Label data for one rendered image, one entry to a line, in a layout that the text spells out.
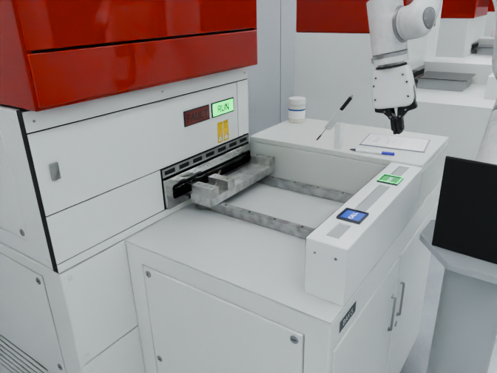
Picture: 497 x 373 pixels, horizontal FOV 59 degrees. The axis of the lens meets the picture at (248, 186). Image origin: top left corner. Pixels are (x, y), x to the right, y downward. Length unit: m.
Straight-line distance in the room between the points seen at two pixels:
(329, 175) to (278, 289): 0.60
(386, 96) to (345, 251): 0.45
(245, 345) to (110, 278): 0.42
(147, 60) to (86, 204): 0.39
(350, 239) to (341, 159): 0.57
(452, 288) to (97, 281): 0.96
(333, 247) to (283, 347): 0.27
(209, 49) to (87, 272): 0.71
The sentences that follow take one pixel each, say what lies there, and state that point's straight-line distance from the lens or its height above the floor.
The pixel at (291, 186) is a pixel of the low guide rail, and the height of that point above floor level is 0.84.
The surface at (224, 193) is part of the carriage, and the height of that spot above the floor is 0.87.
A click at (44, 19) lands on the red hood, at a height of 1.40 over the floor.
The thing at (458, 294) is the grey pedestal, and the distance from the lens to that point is 1.32.
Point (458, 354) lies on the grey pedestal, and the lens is 1.43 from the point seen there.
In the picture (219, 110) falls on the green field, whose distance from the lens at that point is 1.46.
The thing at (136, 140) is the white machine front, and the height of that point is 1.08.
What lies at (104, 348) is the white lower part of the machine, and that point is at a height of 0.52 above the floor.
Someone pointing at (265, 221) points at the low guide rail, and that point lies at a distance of 1.25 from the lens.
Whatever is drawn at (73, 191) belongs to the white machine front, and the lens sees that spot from 1.13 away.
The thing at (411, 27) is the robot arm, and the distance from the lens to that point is 1.10.
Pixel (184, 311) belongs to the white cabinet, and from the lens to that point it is 1.22.
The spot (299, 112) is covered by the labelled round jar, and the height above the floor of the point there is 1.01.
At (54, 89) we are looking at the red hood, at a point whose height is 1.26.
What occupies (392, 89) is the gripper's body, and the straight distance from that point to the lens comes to 1.16.
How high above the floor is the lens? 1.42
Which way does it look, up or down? 23 degrees down
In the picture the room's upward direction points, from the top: 2 degrees counter-clockwise
